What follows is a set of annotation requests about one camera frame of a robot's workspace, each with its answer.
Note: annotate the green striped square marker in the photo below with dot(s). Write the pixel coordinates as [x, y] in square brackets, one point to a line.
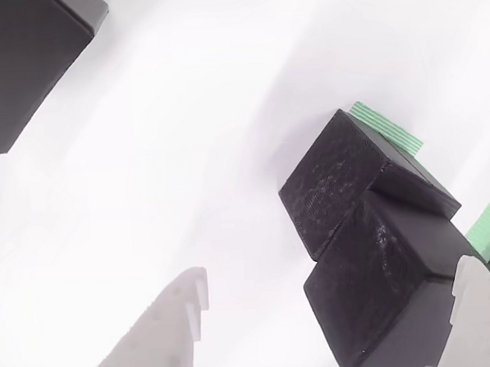
[386, 128]

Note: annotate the black cube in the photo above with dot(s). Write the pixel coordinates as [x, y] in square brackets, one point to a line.
[331, 179]
[25, 59]
[378, 287]

